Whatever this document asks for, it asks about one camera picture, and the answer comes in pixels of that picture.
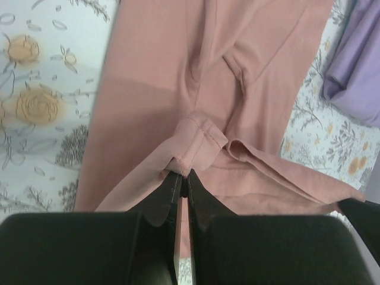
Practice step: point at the pink t shirt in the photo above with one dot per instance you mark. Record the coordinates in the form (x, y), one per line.
(207, 86)

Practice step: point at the folded purple t shirt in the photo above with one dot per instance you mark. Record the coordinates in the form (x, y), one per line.
(352, 80)

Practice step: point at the floral table mat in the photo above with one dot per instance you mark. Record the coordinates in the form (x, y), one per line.
(50, 78)

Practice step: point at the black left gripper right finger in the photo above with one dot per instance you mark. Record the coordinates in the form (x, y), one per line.
(230, 249)

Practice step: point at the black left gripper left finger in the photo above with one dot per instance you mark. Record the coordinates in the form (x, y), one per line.
(139, 246)

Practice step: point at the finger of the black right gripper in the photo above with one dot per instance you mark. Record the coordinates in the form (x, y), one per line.
(365, 217)

